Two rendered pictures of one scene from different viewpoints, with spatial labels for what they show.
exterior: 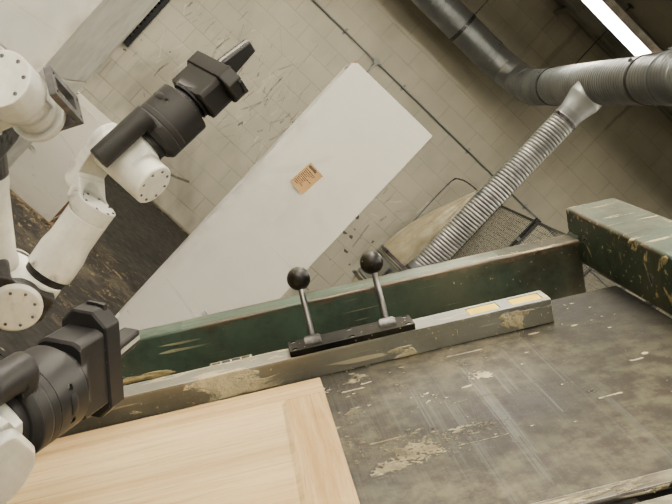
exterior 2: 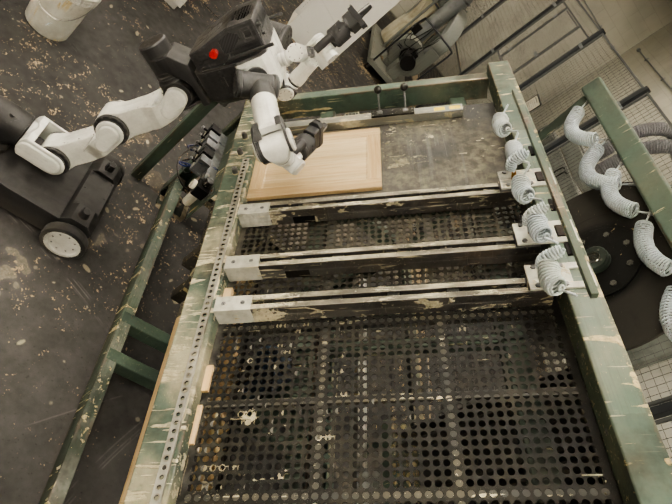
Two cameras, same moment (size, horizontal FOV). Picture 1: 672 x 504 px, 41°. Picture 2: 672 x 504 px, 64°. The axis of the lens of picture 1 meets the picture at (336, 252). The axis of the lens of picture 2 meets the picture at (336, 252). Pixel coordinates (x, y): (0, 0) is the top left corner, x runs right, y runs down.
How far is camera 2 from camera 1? 127 cm
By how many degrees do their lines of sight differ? 33
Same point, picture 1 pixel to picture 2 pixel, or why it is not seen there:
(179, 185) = not seen: outside the picture
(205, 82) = (353, 22)
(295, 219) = not seen: outside the picture
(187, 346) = (337, 100)
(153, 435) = (326, 140)
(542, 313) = (459, 113)
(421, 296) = (423, 92)
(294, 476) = (365, 165)
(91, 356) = (316, 135)
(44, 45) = not seen: outside the picture
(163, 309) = (319, 17)
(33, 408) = (304, 152)
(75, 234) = (305, 72)
